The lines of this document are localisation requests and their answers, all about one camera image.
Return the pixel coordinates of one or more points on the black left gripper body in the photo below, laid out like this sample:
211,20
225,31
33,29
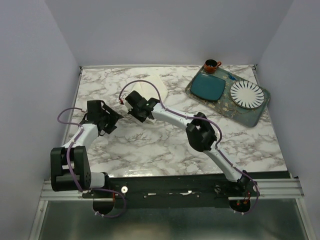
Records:
109,119

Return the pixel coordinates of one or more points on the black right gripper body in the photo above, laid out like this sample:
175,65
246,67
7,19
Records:
134,113

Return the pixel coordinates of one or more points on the white cloth napkin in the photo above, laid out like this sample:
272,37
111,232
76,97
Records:
151,87

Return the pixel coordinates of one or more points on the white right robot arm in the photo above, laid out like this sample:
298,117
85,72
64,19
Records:
200,134

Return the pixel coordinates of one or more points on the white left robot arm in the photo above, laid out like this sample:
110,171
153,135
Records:
69,164

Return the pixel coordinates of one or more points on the teal square plate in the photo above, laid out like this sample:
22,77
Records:
208,87

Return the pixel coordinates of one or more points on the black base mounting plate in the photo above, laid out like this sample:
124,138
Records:
216,191

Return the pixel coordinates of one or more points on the brown ceramic cup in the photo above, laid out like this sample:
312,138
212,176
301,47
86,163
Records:
210,66

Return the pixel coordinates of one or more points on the green patterned tray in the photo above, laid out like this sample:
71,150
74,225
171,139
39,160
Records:
229,95

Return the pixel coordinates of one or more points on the white blue striped plate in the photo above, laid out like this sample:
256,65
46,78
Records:
246,94

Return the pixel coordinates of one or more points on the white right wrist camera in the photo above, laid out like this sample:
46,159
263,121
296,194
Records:
127,105

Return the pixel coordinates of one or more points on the aluminium frame rail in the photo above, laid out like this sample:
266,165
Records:
289,188

